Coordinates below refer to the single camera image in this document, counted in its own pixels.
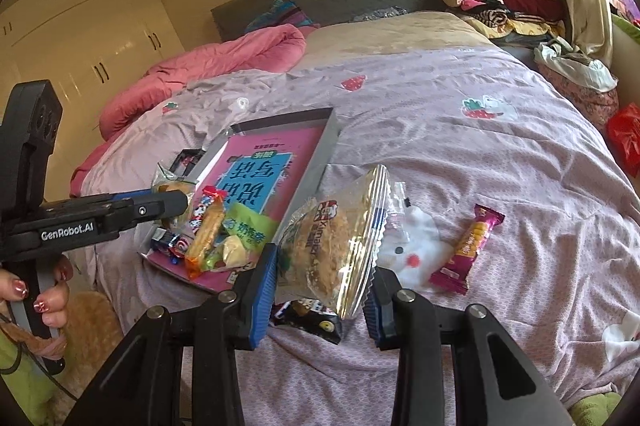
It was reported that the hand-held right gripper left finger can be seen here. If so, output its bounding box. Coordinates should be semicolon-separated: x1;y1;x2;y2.
65;243;278;426

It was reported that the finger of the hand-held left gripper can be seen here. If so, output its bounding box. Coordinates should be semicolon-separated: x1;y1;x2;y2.
112;189;193;232

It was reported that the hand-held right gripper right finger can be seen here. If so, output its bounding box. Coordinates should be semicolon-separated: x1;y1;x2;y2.
362;266;576;426

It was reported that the clear small cake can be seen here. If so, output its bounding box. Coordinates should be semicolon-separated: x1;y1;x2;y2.
151;161;197;229

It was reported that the blue cookie packet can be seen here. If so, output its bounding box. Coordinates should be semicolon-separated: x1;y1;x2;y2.
150;227;192;259

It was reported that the red snack packet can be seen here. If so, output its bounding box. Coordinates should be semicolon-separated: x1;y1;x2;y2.
189;185;227;232

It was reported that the chocolate bar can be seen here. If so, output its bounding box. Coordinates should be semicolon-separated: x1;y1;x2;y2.
270;297;345;346

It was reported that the orange snack packet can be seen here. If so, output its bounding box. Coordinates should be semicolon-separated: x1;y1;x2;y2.
185;195;227;281

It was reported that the green snack packet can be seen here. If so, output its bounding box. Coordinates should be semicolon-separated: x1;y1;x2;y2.
210;201;282;272

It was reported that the clear bag of floss cakes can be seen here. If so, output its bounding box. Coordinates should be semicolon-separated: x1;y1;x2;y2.
274;163;392;320

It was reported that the magenta snack bar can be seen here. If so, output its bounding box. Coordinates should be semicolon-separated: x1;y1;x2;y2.
429;203;507;297

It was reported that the pink cardboard box tray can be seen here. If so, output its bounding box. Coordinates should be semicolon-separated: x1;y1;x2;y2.
137;107;336;297

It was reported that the person's left forearm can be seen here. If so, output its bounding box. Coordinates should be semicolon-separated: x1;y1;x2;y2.
0;301;66;426

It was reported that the person's left hand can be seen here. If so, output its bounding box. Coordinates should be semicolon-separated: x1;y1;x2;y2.
0;255;75;333

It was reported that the white wardrobe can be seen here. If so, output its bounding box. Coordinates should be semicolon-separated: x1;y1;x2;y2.
0;0;186;137

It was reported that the tan plush rug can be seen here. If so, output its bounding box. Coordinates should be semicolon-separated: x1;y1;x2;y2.
50;291;126;409

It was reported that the pink quilt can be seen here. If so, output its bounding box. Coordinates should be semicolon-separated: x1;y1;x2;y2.
70;24;308;197

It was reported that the pink book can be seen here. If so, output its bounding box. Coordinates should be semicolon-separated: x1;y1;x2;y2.
150;126;328;292

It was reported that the purple printed duvet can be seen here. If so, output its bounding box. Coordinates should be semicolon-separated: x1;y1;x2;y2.
75;44;640;412

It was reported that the teal and purple cloth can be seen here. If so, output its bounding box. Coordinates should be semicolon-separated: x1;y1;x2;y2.
245;0;321;34

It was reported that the beige blanket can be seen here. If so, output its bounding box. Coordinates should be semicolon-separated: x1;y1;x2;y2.
292;9;493;72

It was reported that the floral pink pillow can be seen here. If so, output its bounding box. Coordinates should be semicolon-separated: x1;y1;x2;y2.
540;66;621;127

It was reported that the red plastic bag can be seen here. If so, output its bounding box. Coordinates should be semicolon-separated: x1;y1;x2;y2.
606;104;640;179

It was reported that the white crumpled cloth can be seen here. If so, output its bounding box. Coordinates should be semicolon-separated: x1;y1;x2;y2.
535;36;618;90

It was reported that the pile of folded clothes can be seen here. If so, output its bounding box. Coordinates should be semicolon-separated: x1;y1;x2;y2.
435;0;571;42

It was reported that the green window seat mat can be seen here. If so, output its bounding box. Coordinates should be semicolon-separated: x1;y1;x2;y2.
612;14;640;50

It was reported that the black plastic frame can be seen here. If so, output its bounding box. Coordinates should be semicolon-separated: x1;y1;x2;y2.
172;149;207;182

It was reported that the black cable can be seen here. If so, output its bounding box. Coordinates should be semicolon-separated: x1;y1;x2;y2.
0;306;76;402

